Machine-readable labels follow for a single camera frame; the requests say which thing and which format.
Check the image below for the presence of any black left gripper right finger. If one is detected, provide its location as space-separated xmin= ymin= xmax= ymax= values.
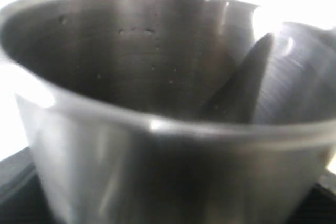
xmin=304 ymin=171 xmax=335 ymax=224

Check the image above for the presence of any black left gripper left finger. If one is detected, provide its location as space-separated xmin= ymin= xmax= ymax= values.
xmin=1 ymin=148 xmax=55 ymax=223

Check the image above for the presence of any stainless steel tumbler cup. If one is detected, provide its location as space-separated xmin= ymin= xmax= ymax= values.
xmin=1 ymin=0 xmax=335 ymax=223

